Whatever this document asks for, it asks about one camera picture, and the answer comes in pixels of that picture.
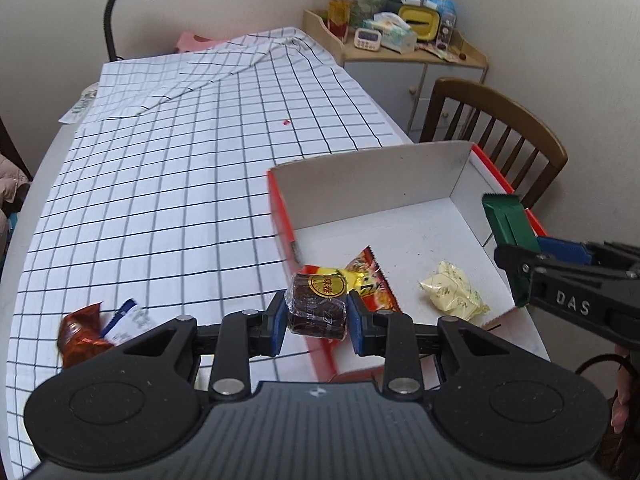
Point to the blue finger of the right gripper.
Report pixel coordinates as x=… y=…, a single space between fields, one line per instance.
x=564 y=250

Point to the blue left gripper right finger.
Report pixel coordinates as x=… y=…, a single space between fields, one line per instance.
x=357 y=314

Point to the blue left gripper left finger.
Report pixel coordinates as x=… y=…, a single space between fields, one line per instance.
x=274 y=324

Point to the dark brown cake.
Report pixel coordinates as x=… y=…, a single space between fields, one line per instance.
x=317 y=305

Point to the dark green snack bar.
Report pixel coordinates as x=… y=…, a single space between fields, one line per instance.
x=508 y=221

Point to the red yellow snack packet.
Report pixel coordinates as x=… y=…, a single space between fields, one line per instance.
x=364 y=275

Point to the pale yellow snack packet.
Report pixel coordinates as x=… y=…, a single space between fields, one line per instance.
x=451 y=292

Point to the red white cardboard box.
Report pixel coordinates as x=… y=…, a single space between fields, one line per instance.
x=415 y=206

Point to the white blue snack packet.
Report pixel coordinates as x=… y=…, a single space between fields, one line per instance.
x=129 y=321

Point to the white black checkered tablecloth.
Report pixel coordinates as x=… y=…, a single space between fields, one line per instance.
x=162 y=198

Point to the brown wooden chair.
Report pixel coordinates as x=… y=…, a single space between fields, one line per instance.
x=527 y=153

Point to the copper brown snack bag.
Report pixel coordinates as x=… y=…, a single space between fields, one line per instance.
x=79 y=336

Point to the grey white cabinet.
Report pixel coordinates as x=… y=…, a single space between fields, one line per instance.
x=403 y=89

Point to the yellow black radio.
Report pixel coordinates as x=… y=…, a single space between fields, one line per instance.
x=422 y=20

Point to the tissue pack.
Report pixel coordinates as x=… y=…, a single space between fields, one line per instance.
x=396 y=33

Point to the white digital timer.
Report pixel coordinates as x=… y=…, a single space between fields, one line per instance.
x=367 y=40

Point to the papers at table edge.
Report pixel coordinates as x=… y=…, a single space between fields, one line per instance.
x=78 y=110

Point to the pink puffy jacket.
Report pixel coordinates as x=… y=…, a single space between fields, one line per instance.
x=14 y=187

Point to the orange liquid bottle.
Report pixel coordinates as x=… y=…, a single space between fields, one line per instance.
x=338 y=18

